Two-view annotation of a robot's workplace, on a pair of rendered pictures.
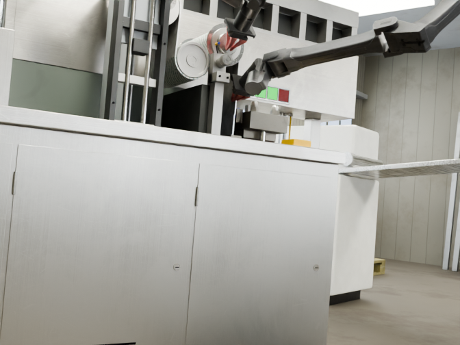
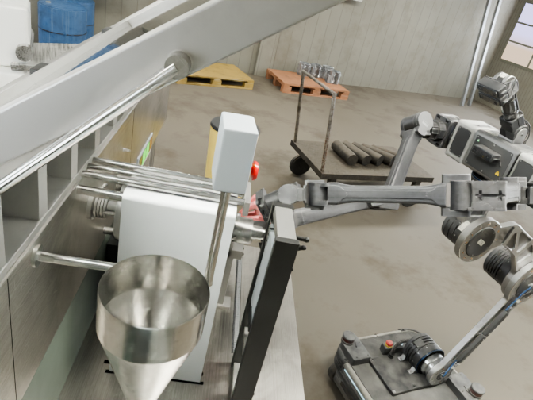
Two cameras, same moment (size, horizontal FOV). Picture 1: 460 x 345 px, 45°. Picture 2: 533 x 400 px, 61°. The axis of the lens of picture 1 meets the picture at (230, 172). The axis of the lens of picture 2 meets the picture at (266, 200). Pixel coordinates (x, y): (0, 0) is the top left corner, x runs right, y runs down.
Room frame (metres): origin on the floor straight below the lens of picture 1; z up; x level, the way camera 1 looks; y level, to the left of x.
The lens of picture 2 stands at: (1.39, 1.10, 1.93)
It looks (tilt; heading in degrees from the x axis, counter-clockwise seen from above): 28 degrees down; 291
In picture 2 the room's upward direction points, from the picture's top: 14 degrees clockwise
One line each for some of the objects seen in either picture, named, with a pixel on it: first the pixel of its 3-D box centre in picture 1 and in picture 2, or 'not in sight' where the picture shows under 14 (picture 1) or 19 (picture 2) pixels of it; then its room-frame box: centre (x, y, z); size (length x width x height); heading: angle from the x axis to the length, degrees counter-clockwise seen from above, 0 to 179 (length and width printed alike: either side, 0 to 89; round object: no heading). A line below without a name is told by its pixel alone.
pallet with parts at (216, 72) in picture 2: not in sight; (208, 67); (5.25, -4.96, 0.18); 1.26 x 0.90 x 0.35; 51
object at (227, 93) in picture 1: (221, 92); not in sight; (2.05, 0.06, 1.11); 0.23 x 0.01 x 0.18; 30
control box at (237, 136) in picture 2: not in sight; (239, 153); (1.67, 0.54, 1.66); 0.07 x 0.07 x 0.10; 36
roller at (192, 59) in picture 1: (177, 66); not in sight; (1.97, 0.21, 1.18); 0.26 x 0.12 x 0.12; 30
